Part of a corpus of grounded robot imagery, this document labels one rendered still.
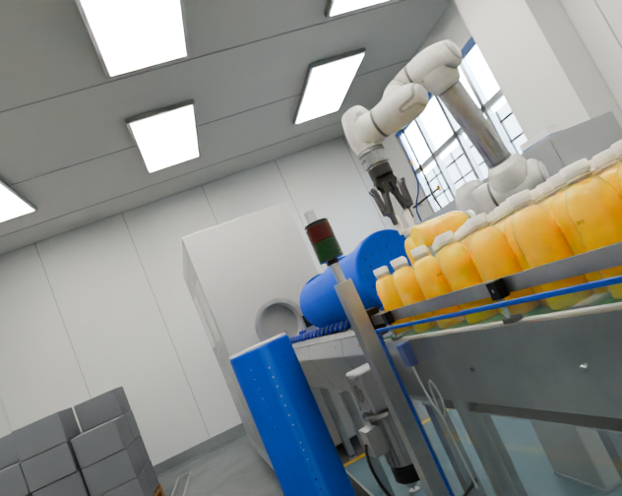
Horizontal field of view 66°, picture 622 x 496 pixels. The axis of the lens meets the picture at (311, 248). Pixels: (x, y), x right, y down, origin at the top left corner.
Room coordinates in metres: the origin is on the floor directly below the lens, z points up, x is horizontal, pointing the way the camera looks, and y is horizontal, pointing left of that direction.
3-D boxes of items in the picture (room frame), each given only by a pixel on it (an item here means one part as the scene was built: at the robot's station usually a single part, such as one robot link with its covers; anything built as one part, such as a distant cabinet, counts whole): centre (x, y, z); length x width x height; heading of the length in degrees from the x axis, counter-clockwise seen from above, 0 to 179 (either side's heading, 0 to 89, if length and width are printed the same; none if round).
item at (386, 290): (1.41, -0.16, 0.99); 0.07 x 0.07 x 0.19
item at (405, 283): (1.29, -0.20, 0.99); 0.07 x 0.07 x 0.19
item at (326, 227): (1.16, -0.04, 1.23); 0.06 x 0.06 x 0.04
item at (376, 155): (1.53, -0.31, 1.44); 0.09 x 0.09 x 0.06
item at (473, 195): (2.12, -0.76, 1.21); 0.18 x 0.16 x 0.22; 52
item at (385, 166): (1.53, -0.31, 1.37); 0.08 x 0.07 x 0.09; 109
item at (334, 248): (1.16, -0.04, 1.18); 0.06 x 0.06 x 0.05
